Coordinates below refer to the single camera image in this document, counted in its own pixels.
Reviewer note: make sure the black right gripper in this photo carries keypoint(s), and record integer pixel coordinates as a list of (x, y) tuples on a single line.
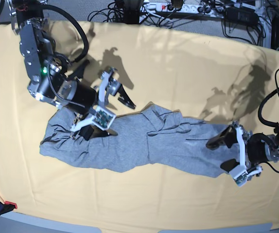
[(81, 98)]

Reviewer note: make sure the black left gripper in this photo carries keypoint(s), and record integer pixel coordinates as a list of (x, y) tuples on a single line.
[(259, 148)]

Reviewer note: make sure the grey t-shirt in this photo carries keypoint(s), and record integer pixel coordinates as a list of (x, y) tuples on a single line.
[(153, 136)]

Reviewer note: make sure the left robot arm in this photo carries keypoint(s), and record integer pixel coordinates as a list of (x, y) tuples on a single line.
[(243, 135)]

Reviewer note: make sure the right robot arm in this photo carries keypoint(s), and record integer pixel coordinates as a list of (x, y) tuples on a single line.
[(56, 79)]

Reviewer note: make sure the yellow table cloth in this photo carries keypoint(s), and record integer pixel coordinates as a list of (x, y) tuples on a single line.
[(203, 76)]

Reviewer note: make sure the white power strip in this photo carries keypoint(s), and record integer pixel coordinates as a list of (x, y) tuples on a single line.
[(164, 8)]

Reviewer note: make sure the black power adapter brick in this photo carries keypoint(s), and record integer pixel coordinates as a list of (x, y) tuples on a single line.
[(241, 16)]

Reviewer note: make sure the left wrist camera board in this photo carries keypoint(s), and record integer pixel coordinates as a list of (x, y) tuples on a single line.
[(241, 179)]

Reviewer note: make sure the black centre post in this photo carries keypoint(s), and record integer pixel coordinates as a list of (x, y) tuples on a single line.
[(131, 11)]

